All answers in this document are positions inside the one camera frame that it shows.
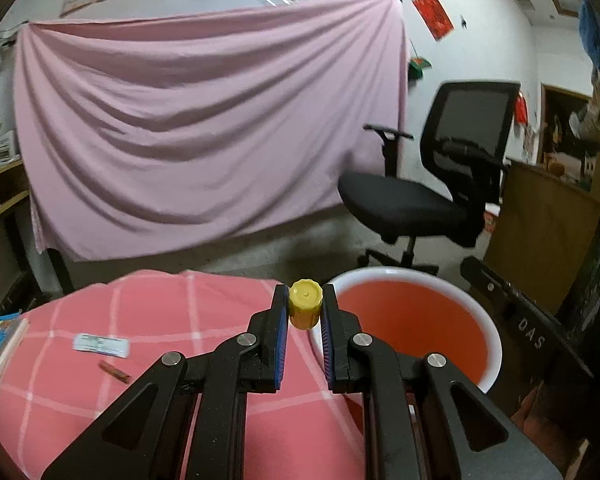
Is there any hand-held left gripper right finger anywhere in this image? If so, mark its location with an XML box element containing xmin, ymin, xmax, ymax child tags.
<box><xmin>321</xmin><ymin>284</ymin><xmax>563</xmax><ymax>480</ymax></box>

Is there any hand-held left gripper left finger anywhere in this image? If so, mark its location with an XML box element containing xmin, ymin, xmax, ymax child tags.
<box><xmin>40</xmin><ymin>284</ymin><xmax>290</xmax><ymax>480</ymax></box>

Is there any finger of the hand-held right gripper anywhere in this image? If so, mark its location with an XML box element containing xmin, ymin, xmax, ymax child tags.
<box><xmin>460</xmin><ymin>256</ymin><xmax>511</xmax><ymax>301</ymax></box>

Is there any yellow bottle cap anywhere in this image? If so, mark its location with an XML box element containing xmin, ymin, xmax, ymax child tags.
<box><xmin>287</xmin><ymin>280</ymin><xmax>324</xmax><ymax>331</ymax></box>

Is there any orange bucket with white rim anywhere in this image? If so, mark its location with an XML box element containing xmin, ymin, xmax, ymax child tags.
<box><xmin>307</xmin><ymin>267</ymin><xmax>503</xmax><ymax>396</ymax></box>

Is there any person's right hand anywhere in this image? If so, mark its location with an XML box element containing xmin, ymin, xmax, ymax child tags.
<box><xmin>511</xmin><ymin>384</ymin><xmax>548</xmax><ymax>438</ymax></box>

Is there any brown wooden cabinet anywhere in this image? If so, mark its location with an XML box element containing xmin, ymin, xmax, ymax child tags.
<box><xmin>482</xmin><ymin>160</ymin><xmax>600</xmax><ymax>316</ymax></box>

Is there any black office chair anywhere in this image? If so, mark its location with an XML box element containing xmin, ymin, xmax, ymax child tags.
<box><xmin>337</xmin><ymin>80</ymin><xmax>522</xmax><ymax>277</ymax></box>

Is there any brown small snack stick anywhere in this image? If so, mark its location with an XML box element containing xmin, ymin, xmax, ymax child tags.
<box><xmin>97</xmin><ymin>360</ymin><xmax>131</xmax><ymax>383</ymax></box>

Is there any white flat plastic wrapper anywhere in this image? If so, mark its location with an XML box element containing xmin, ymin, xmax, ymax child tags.
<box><xmin>72</xmin><ymin>333</ymin><xmax>131</xmax><ymax>359</ymax></box>

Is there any pink hanging sheet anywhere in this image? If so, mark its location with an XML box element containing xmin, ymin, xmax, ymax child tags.
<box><xmin>12</xmin><ymin>0</ymin><xmax>412</xmax><ymax>263</ymax></box>

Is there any blue hanging cloth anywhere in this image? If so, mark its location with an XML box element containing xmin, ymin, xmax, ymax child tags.
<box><xmin>577</xmin><ymin>0</ymin><xmax>600</xmax><ymax>76</ymax></box>

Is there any wooden shelf unit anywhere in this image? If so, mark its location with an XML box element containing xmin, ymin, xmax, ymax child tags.
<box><xmin>0</xmin><ymin>157</ymin><xmax>36</xmax><ymax>306</ymax></box>

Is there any green wall ornament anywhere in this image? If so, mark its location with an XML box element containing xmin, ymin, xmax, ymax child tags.
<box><xmin>409</xmin><ymin>40</ymin><xmax>433</xmax><ymax>80</ymax></box>

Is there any red wall poster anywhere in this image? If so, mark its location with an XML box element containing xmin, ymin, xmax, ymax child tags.
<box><xmin>411</xmin><ymin>0</ymin><xmax>455</xmax><ymax>41</ymax></box>

